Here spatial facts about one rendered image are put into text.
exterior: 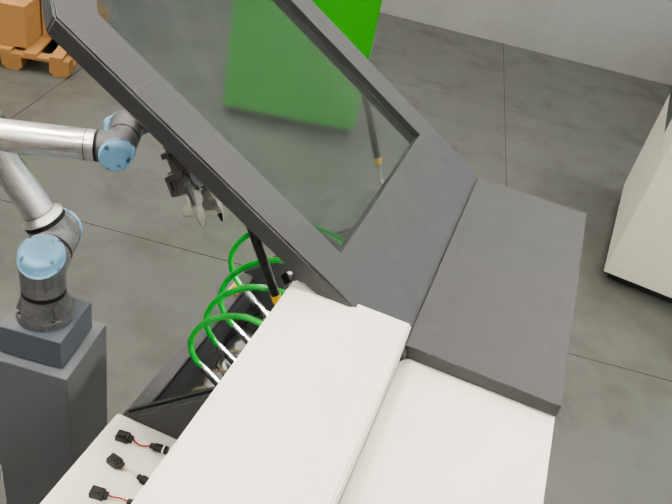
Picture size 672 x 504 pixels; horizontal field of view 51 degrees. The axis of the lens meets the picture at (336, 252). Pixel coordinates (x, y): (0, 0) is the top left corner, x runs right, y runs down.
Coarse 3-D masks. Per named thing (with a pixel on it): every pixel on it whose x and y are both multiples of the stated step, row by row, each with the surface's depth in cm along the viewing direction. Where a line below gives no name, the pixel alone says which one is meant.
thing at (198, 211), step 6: (198, 192) 171; (186, 198) 172; (198, 198) 171; (186, 204) 172; (198, 204) 170; (186, 210) 172; (192, 210) 170; (198, 210) 169; (186, 216) 172; (192, 216) 171; (198, 216) 170; (204, 216) 171; (198, 222) 170; (204, 222) 171
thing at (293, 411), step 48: (288, 288) 121; (288, 336) 111; (336, 336) 113; (384, 336) 115; (240, 384) 101; (288, 384) 103; (336, 384) 105; (384, 384) 107; (192, 432) 93; (240, 432) 94; (288, 432) 96; (336, 432) 97; (192, 480) 87; (240, 480) 89; (288, 480) 90; (336, 480) 91
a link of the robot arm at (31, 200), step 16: (0, 112) 174; (0, 160) 176; (16, 160) 179; (0, 176) 179; (16, 176) 180; (32, 176) 184; (16, 192) 181; (32, 192) 183; (32, 208) 185; (48, 208) 188; (64, 208) 197; (32, 224) 187; (48, 224) 187; (64, 224) 191; (80, 224) 199; (64, 240) 189
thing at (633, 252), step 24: (648, 144) 474; (648, 168) 419; (624, 192) 494; (648, 192) 388; (624, 216) 434; (648, 216) 394; (624, 240) 407; (648, 240) 401; (624, 264) 414; (648, 264) 408; (648, 288) 415
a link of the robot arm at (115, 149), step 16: (0, 128) 158; (16, 128) 159; (32, 128) 160; (48, 128) 160; (64, 128) 161; (80, 128) 162; (112, 128) 166; (128, 128) 166; (0, 144) 159; (16, 144) 159; (32, 144) 160; (48, 144) 160; (64, 144) 160; (80, 144) 160; (96, 144) 161; (112, 144) 159; (128, 144) 162; (96, 160) 164; (112, 160) 161; (128, 160) 162
